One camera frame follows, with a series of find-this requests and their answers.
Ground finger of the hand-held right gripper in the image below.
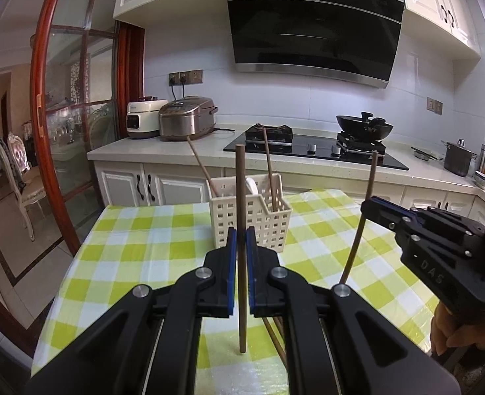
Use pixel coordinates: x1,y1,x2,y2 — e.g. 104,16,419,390
370,196,485,236
361,201,423,252

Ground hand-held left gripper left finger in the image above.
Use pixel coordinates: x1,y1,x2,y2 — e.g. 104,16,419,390
24,227,238,395

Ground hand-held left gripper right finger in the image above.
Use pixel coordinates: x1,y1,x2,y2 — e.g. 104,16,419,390
246,226,461,395

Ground cream plastic utensil basket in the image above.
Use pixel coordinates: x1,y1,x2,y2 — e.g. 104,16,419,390
210,173,292,252

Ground person's right hand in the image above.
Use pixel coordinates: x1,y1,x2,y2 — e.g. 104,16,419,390
430,304,485,356

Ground black burner grate under wok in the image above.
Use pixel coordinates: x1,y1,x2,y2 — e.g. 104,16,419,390
336,131,387,155

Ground stainless steel stock pot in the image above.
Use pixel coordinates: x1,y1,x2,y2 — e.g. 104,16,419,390
441,139,476,177

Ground black wok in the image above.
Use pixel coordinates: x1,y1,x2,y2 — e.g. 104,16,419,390
335,111,395,141

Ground green checkered tablecloth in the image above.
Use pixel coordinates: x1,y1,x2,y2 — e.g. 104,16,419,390
32,189,443,395

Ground black glass gas cooktop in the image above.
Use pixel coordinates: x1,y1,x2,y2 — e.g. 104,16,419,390
223,128,409,171

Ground bare black burner grate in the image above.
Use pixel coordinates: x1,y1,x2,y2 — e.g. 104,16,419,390
244,123,295,144

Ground white lower kitchen cabinets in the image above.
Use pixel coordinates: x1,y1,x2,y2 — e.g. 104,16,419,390
87,125,485,231

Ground brown metallic rice cooker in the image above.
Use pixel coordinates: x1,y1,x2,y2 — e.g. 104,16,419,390
159,96,218,142

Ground white rice cooker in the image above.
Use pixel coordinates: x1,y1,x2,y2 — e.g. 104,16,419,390
126,96,169,140

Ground black range hood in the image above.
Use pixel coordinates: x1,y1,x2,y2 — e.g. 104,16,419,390
222,0,406,89

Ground white ornate dining chair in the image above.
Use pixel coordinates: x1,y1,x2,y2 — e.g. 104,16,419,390
0,132,47,241

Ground red wood glass sliding door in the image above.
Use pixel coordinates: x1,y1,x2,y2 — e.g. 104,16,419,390
30,0,144,256

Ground wall outlet panel with plugs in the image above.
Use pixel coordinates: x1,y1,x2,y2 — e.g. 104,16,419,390
168,70,204,86

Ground red wooden door frame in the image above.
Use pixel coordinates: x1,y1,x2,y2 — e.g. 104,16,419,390
0,0,146,356

